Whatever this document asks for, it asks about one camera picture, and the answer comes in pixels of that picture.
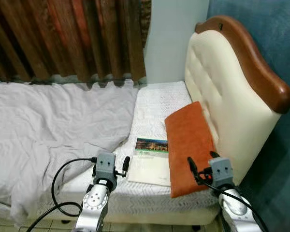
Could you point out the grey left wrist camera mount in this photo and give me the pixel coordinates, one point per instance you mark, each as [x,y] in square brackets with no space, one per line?
[106,165]

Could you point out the cream padded wooden headboard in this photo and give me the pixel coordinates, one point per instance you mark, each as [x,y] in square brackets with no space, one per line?
[227,87]

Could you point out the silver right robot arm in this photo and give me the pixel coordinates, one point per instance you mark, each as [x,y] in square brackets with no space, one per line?
[239,212]

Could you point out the orange rectangular pillow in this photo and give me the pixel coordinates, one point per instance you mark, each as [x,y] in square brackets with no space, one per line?
[188,145]

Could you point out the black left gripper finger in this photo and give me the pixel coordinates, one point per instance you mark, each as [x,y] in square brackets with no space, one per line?
[126,163]

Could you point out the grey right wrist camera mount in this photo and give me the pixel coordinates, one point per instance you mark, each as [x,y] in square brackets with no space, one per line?
[221,171]

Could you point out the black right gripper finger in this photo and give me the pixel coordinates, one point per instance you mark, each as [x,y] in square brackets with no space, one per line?
[192,166]
[214,154]

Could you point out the white book with photo cover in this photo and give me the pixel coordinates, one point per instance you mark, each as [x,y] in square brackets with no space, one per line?
[150,166]

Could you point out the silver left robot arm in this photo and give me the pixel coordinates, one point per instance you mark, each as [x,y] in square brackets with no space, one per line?
[94,208]

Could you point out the brown striped curtain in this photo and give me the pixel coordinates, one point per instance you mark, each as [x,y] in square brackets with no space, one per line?
[63,38]

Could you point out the white patterned mattress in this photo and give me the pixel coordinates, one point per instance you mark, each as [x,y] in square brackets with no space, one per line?
[154,111]

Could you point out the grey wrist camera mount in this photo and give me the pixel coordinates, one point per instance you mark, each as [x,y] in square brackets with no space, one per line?
[221,171]
[106,165]

